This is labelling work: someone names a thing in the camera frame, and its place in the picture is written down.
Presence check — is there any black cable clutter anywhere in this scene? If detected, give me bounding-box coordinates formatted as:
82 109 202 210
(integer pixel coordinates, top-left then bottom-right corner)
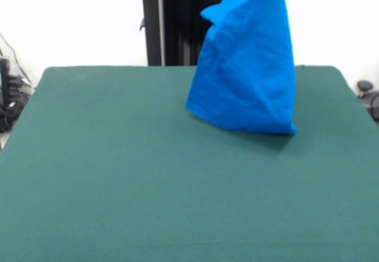
0 75 34 133

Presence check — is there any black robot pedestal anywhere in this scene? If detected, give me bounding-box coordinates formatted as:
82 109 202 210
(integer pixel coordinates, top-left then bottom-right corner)
130 0 246 67

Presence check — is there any grey office chair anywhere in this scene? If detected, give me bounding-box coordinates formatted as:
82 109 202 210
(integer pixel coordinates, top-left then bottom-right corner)
356 80 379 122

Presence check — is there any black box with red mark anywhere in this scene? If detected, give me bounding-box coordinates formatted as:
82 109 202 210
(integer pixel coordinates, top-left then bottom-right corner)
0 57 12 109

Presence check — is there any blue shirt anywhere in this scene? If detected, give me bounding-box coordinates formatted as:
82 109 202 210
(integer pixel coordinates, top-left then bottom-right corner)
185 0 298 135

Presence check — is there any dark green table cloth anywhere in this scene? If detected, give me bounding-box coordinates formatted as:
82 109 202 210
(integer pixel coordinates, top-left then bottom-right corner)
0 65 379 262

